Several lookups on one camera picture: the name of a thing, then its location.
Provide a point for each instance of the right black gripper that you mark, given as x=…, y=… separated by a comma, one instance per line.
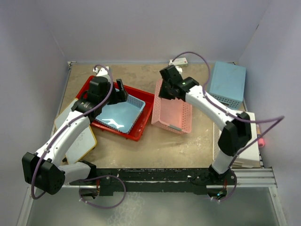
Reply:
x=162, y=93

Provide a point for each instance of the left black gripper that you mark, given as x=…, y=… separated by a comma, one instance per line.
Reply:
x=119, y=96

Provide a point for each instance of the pink perforated basket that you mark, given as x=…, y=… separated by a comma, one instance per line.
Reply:
x=173, y=115

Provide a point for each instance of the light blue perforated basket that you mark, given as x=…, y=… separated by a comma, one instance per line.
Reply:
x=227, y=84

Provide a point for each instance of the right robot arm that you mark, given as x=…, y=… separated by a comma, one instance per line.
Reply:
x=235, y=127

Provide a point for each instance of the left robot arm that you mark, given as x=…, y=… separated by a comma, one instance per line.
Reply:
x=43, y=169

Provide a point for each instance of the small white red box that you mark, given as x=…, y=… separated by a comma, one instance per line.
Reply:
x=180, y=62

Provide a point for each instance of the yellow-rimmed whiteboard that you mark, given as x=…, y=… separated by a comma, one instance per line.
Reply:
x=84, y=143

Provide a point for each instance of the pink marker pen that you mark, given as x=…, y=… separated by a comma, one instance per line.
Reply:
x=260, y=141

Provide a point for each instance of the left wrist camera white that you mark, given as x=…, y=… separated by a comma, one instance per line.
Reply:
x=101, y=71

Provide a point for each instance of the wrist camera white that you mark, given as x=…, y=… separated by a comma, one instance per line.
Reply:
x=177, y=68
x=101, y=71

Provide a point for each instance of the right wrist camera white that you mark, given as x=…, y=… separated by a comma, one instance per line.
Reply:
x=177, y=68

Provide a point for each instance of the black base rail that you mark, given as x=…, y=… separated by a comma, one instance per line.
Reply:
x=199, y=181

